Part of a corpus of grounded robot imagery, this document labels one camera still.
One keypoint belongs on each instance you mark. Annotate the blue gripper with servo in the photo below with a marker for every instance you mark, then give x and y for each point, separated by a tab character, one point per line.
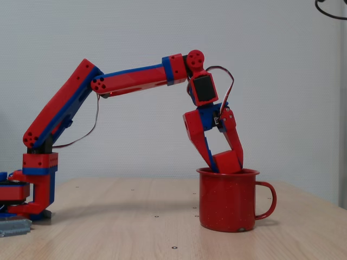
200	121

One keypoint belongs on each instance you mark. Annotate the red cube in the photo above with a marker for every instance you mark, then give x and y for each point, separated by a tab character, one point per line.
226	162

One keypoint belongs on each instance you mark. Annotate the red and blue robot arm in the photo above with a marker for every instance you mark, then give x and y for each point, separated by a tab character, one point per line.
62	108

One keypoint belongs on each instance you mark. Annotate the red enamel mug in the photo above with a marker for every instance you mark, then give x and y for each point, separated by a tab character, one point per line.
227	200

